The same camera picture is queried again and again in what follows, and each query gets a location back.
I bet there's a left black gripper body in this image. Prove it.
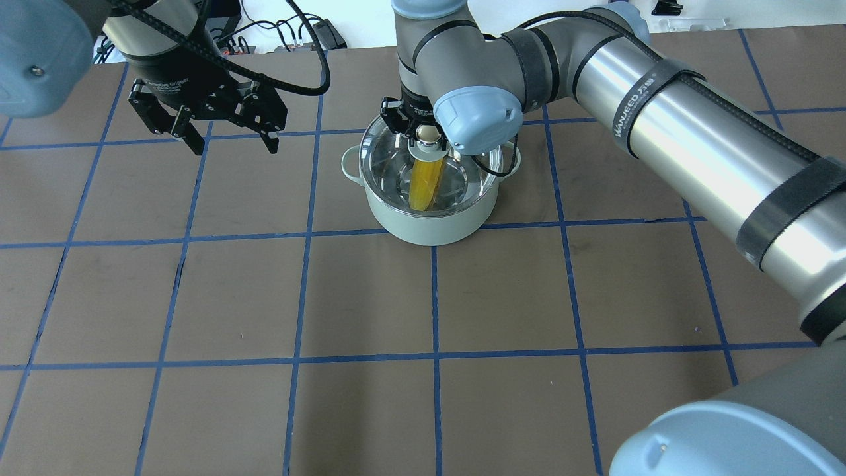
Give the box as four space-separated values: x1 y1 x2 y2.
124 46 258 116

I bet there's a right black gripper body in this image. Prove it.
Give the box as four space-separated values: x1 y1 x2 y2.
397 93 438 136

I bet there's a yellow corn cob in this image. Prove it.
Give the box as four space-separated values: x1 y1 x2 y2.
408 156 446 212

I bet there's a glass pot lid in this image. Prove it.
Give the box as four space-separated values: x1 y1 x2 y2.
358 118 521 217

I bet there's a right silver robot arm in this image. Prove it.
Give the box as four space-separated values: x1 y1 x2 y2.
391 1 845 475

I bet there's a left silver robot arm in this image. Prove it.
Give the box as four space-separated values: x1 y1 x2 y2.
1 1 288 155

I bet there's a pale green cooking pot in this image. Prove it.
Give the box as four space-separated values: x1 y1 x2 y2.
341 117 522 246

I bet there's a power strip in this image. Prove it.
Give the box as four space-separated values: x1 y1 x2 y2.
219 37 314 56

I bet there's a black power adapter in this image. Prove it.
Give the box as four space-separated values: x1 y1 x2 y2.
311 19 348 50

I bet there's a brown paper table mat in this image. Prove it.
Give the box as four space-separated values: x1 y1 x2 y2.
1 48 813 475

